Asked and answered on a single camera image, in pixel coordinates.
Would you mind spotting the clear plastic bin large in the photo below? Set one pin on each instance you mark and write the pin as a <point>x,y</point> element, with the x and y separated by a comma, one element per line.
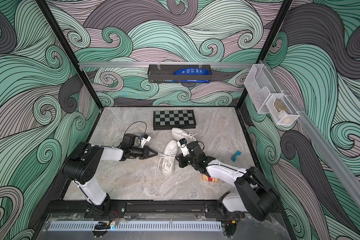
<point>261,84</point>

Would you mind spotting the black corner frame post left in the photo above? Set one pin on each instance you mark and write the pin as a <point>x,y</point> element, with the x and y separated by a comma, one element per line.
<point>68,50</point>

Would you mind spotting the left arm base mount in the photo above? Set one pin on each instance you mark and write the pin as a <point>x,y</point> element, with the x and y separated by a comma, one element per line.
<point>109,209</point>

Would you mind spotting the black grey chessboard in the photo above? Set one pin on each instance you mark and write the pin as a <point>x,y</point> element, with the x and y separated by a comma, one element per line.
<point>166,120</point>

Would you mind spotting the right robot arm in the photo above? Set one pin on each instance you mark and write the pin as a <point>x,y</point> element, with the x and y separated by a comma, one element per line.
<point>254,193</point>

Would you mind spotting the teal plastic piece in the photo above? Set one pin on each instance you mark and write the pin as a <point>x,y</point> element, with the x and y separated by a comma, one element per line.
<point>235,156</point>

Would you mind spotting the blue oval object in tray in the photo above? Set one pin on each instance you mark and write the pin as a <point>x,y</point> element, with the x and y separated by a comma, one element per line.
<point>192,72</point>

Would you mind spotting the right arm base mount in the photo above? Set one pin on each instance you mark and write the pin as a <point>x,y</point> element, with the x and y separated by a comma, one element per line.
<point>219,211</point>

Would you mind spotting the black wall tray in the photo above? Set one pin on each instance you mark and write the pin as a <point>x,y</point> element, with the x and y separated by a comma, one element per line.
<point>170,73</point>

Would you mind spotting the black corner frame post right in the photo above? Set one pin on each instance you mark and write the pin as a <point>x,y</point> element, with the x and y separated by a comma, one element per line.
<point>274,27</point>

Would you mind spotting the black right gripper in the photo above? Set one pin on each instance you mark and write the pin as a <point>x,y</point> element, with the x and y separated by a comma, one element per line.
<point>184,163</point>

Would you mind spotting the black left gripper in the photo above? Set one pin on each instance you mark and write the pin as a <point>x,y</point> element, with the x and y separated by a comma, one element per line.
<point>145,154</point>

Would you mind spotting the red yellow matchbox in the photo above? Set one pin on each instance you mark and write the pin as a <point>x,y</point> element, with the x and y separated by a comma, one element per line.
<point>209,179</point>

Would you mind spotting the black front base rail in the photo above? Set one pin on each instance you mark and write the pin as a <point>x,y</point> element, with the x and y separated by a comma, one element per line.
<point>140,207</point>

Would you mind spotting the black corner frame post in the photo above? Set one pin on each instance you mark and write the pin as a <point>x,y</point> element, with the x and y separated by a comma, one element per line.
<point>68,50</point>
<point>274,27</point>

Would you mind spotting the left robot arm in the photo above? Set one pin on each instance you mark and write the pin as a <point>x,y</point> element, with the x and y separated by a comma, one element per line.
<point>82,164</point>

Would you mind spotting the white slotted cable duct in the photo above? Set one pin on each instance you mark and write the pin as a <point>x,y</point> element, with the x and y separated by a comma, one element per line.
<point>139,226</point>

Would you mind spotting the aluminium rail back wall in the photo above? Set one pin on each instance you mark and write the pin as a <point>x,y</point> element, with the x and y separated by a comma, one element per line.
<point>125,64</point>

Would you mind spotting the white knit shoe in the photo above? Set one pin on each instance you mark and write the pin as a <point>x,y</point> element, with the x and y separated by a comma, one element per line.
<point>167,158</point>
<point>179,134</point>

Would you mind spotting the clear plastic bin small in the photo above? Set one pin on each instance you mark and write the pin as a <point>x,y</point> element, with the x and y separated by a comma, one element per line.
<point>281,110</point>

